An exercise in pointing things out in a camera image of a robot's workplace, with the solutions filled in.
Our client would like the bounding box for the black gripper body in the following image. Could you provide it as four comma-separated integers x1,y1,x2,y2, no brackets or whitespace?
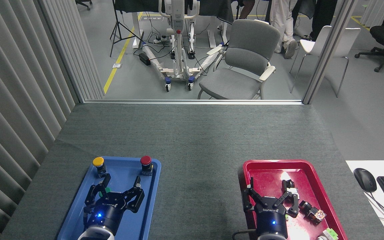
85,196,128,234
254,196,289,239

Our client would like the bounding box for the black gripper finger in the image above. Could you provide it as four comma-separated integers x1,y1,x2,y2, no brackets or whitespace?
114,176,145,213
85,173,111,214
242,177,266,212
274,180,300,218

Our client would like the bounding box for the yellow push button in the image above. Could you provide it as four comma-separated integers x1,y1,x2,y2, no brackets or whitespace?
92,157,108,178

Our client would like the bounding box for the red push button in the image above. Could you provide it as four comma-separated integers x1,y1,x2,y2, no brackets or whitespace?
140,155,154,176

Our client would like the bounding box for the red plastic tray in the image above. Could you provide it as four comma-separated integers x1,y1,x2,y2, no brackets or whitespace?
238,159,348,240

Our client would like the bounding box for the blue plastic tray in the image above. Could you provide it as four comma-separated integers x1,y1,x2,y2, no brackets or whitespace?
57,156,162,240

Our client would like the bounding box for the black computer mouse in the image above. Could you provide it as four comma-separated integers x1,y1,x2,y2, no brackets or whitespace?
353,168,377,193

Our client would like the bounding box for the grey armchair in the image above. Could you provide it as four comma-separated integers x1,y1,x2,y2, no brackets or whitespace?
197,19,281,100

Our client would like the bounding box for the white wheeled stand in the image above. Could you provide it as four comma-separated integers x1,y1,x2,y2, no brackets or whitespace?
141,0,227,92

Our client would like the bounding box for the black tripod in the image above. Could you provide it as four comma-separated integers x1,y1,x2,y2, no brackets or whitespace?
109,0,145,58

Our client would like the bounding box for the white chair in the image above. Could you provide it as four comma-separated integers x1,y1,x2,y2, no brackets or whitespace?
289,26,361,98

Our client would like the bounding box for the person in white trousers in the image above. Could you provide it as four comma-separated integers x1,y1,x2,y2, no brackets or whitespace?
269,0,300,59

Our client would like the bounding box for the person in black clothes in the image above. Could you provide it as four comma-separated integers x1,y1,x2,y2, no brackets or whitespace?
307,0,338,41

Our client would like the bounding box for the black swivel chair base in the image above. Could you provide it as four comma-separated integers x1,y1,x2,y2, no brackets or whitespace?
75,0,93,11

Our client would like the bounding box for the black and white switch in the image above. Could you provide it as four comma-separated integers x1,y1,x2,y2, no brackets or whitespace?
281,179,300,200

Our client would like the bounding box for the black and orange switch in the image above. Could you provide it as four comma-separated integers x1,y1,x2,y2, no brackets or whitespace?
298,200,327,225

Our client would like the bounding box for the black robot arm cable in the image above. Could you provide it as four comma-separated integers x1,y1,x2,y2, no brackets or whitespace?
232,229,257,240

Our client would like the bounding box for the green and white switch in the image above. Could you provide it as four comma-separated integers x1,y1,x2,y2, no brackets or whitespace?
316,228,339,240

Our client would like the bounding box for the silver table edge rail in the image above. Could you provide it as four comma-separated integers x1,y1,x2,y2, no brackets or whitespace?
84,99,303,105

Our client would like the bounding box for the grey slatted wall panel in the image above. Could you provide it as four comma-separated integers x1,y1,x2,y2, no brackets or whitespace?
0,0,79,240

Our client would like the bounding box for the silver slatted post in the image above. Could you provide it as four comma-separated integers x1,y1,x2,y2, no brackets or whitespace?
34,0,105,102

